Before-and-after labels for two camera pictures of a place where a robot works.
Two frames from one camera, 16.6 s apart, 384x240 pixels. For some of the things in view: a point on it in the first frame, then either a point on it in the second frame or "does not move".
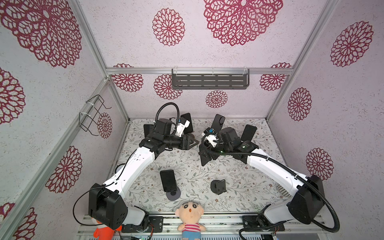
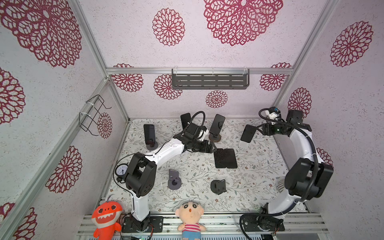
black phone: x=248 y=133 does not move
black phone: x=168 y=179 → x=219 y=158
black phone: x=218 y=122 does not move
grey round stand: x=173 y=195 → x=174 y=182
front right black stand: x=218 y=186 does not move
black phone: x=148 y=129 does not move
